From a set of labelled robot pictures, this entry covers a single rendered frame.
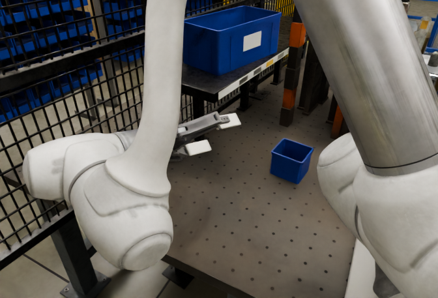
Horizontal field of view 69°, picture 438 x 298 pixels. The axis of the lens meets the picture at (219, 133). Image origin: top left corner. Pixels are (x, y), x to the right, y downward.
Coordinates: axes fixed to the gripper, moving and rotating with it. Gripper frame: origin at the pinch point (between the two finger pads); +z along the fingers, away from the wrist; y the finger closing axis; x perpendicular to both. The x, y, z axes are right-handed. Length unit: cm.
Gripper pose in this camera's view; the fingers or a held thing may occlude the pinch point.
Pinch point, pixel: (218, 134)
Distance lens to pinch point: 78.1
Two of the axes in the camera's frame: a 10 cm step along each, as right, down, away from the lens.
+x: 4.2, 8.7, -2.6
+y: -5.1, 4.6, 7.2
